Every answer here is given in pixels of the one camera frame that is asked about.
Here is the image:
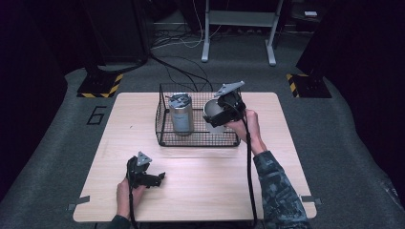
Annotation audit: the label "grey tape strip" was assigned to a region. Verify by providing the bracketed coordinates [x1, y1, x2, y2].
[300, 195, 323, 205]
[66, 195, 92, 212]

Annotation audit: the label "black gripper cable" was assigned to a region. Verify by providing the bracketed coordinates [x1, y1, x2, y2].
[242, 116, 260, 227]
[127, 182, 139, 229]

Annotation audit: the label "white metal stand frame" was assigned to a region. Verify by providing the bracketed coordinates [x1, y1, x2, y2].
[201, 0, 285, 67]

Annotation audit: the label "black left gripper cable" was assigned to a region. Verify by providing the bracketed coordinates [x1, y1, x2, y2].
[127, 182, 139, 229]

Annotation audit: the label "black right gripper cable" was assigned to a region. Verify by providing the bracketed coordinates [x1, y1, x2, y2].
[242, 116, 260, 227]

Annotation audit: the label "steel mug with handle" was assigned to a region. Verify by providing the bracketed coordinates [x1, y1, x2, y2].
[203, 98, 231, 135]

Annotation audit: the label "person's right hand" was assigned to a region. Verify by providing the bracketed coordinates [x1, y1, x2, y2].
[225, 109, 268, 156]

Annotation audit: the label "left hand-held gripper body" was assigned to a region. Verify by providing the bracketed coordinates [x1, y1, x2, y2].
[126, 151, 154, 189]

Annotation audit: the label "steel tumbler with lid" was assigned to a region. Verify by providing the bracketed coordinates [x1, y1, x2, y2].
[167, 92, 195, 137]

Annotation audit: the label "white floor cables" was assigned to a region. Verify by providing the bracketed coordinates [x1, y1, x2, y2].
[151, 0, 224, 50]

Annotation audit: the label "black floor cable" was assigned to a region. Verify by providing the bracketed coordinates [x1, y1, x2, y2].
[148, 52, 214, 93]

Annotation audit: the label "black wire basket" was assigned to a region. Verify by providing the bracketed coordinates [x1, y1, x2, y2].
[155, 83, 245, 148]

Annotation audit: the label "black cabinet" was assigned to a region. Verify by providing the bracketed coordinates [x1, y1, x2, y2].
[81, 0, 151, 65]

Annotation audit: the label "stand base with hazard stripes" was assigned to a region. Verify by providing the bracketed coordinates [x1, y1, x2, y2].
[76, 72, 124, 99]
[286, 73, 332, 99]

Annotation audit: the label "person's left hand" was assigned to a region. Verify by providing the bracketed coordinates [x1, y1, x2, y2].
[116, 177, 146, 220]

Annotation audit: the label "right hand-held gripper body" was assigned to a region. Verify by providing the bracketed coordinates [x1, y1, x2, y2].
[209, 80, 246, 127]

